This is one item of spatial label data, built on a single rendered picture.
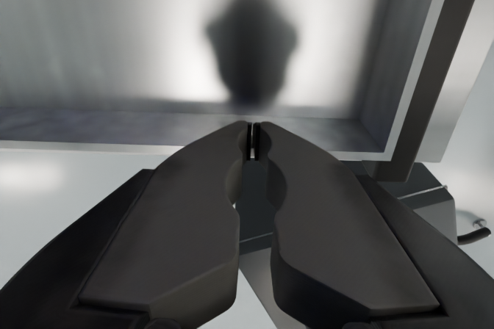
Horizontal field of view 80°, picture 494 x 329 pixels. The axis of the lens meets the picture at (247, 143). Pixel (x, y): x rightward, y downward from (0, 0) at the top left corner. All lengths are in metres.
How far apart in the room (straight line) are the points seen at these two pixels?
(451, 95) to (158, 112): 0.15
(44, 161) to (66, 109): 1.32
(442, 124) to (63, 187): 1.47
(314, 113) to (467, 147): 1.34
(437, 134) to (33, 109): 0.21
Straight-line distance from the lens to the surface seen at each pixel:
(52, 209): 1.66
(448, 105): 0.19
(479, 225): 1.79
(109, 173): 1.39
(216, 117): 0.15
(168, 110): 0.16
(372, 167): 0.17
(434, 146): 0.20
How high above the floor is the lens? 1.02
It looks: 60 degrees down
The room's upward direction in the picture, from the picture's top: 179 degrees counter-clockwise
